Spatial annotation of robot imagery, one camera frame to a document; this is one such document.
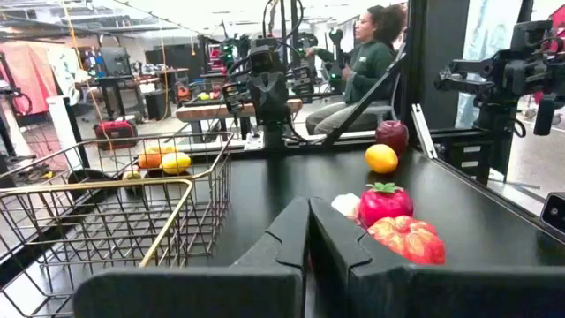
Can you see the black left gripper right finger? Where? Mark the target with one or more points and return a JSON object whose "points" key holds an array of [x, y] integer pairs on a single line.
{"points": [[340, 256]]}

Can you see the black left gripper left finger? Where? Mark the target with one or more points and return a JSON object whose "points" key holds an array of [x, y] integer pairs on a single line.
{"points": [[282, 247]]}

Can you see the white garlic bulb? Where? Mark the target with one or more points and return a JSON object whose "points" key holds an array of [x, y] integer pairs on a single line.
{"points": [[345, 204]]}

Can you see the red strawberry green top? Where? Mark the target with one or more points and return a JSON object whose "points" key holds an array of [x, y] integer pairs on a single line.
{"points": [[384, 205]]}

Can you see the orange red plastic pumpkin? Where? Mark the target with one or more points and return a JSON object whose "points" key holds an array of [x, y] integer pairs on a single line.
{"points": [[410, 240]]}

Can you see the dark red apple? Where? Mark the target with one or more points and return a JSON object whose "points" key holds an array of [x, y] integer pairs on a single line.
{"points": [[393, 134]]}

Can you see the orange round fruit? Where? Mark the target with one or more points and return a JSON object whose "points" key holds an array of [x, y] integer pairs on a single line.
{"points": [[149, 159]]}

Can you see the black background robot arm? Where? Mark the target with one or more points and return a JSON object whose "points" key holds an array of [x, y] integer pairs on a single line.
{"points": [[507, 75]]}

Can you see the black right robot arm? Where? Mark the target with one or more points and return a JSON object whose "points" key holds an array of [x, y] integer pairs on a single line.
{"points": [[273, 130]]}

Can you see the wooden bench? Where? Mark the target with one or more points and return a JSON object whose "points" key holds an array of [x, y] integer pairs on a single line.
{"points": [[203, 111]]}

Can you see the person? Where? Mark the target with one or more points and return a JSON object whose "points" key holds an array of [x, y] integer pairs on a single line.
{"points": [[368, 66]]}

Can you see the yellow lemon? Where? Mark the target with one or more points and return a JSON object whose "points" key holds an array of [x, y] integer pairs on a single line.
{"points": [[381, 159], [175, 163]]}

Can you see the black bin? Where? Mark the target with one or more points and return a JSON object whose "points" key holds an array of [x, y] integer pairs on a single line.
{"points": [[156, 106]]}

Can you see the grey office chair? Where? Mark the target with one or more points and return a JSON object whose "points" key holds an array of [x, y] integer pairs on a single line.
{"points": [[388, 106]]}

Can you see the black computer monitor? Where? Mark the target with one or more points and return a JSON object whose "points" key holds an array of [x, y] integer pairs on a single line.
{"points": [[115, 61]]}

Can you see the small yellow green pear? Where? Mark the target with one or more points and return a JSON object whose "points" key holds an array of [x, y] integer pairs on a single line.
{"points": [[131, 175]]}

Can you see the red bag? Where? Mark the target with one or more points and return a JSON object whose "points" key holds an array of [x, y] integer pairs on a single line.
{"points": [[115, 132]]}

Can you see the black round stand base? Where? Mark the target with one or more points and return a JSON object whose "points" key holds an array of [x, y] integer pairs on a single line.
{"points": [[90, 179]]}

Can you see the white hanging cloth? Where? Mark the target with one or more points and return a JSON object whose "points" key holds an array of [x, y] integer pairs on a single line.
{"points": [[64, 70]]}

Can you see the pink hanging cloth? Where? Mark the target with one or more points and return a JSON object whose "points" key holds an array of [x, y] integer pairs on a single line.
{"points": [[26, 75]]}

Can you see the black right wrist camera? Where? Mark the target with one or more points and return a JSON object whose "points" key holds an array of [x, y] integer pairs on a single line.
{"points": [[265, 59]]}

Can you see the black diagonal frame strut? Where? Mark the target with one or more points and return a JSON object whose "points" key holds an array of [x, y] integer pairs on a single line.
{"points": [[366, 99]]}

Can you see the silver metal bracket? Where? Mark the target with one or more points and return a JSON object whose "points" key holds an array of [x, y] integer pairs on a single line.
{"points": [[424, 132]]}

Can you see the black vertical frame post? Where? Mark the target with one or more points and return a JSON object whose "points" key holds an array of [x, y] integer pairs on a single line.
{"points": [[437, 66]]}

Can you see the white stand post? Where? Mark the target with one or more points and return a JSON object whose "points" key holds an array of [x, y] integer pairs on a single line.
{"points": [[62, 128]]}

